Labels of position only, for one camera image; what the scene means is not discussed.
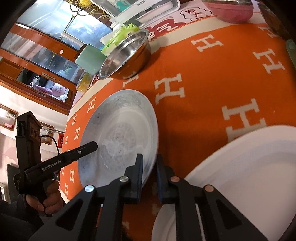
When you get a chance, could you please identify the dark steel bowl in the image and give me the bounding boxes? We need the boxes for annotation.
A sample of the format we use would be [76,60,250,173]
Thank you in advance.
[258,1,291,40]

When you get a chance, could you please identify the green plate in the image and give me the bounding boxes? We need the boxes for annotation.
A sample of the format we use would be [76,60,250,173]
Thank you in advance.
[286,39,296,66]

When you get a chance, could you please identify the wide steel bowl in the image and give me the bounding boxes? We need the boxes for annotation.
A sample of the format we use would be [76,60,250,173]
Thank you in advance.
[98,29,151,80]

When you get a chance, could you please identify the large white plate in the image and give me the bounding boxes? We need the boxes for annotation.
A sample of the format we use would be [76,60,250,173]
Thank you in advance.
[151,124,296,241]

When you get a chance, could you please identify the mint green canister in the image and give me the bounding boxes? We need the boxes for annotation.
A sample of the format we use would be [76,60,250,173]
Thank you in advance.
[75,44,106,74]

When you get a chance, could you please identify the blue patterned white plate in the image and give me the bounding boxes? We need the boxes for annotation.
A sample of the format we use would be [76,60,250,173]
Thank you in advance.
[78,89,159,187]

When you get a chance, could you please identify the orange H pattern cloth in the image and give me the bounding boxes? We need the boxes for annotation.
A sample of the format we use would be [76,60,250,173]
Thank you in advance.
[59,16,296,241]

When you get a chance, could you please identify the white storage box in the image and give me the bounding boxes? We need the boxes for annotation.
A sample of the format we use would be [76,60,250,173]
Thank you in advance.
[92,0,181,25]

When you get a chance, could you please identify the red white table mat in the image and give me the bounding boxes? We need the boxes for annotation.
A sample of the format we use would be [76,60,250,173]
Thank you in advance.
[91,0,217,86]

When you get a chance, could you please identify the pink steel bowl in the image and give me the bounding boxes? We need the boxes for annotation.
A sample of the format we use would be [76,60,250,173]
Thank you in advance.
[202,1,254,24]

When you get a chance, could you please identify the left hand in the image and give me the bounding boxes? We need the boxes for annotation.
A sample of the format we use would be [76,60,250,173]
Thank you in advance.
[26,180,64,214]

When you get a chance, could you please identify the black cable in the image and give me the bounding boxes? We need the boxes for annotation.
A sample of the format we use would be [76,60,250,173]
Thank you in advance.
[40,134,61,155]

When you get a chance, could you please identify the green tissue pack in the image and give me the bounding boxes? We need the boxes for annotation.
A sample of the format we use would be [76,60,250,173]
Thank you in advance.
[101,24,140,56]

